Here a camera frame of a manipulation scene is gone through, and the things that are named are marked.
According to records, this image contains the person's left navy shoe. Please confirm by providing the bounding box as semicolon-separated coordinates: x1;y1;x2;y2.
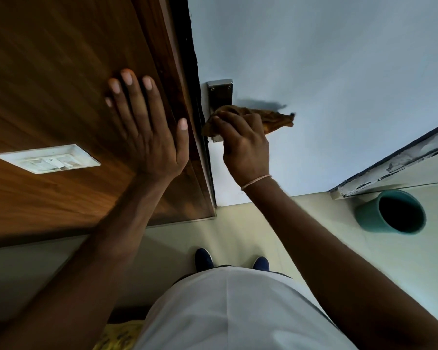
194;247;215;273

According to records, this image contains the silver metal door handle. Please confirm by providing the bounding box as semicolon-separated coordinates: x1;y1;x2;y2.
206;79;234;143

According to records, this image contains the person's left forearm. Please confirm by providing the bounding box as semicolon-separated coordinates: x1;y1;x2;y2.
0;175;172;350

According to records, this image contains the person's white shirt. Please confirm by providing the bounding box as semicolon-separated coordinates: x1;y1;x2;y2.
133;266;358;350

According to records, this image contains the person's right forearm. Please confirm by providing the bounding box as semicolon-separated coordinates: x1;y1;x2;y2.
242;177;438;350

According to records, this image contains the person's navy shoe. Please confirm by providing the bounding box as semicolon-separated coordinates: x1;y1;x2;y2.
252;256;271;273
194;247;215;273

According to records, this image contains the brown cleaning cloth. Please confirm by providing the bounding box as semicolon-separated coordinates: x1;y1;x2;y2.
201;105;296;138

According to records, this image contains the yellow patterned bedsheet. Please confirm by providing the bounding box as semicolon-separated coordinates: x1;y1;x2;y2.
93;321;145;350

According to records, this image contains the pale thread wrist bracelet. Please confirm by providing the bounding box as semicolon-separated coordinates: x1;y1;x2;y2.
240;174;273;192

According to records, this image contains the white switch plate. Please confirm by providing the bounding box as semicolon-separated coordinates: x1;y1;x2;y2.
0;143;102;175

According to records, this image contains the white door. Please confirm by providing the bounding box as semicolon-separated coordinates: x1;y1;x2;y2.
186;0;438;208

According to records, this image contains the person's left hand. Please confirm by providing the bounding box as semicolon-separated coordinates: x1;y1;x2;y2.
105;68;190;183

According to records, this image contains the teal plastic bucket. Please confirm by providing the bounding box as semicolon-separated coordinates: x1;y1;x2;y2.
354;189;427;236

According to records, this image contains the person's right hand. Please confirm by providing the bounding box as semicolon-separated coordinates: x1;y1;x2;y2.
208;111;272;188

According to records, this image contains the person's right navy shoe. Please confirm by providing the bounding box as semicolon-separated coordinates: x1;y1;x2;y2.
252;256;271;273

